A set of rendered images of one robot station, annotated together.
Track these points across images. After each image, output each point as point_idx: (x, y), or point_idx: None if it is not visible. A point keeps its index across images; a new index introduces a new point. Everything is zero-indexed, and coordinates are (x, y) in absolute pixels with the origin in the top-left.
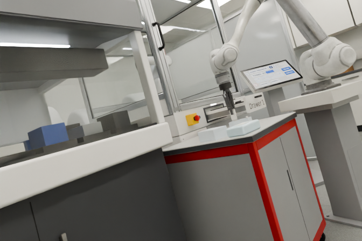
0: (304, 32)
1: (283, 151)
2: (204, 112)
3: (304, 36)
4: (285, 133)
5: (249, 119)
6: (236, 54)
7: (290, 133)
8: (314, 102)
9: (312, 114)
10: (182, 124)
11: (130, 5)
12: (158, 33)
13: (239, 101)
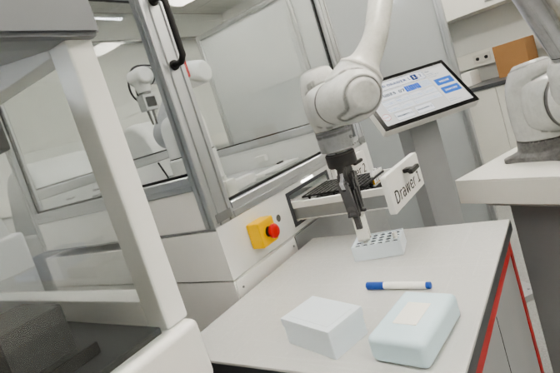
0: (539, 22)
1: (504, 353)
2: (289, 202)
3: (536, 32)
4: (501, 295)
5: (401, 241)
6: (380, 92)
7: (507, 285)
8: (553, 195)
9: (531, 208)
10: (240, 250)
11: None
12: (167, 23)
13: (360, 161)
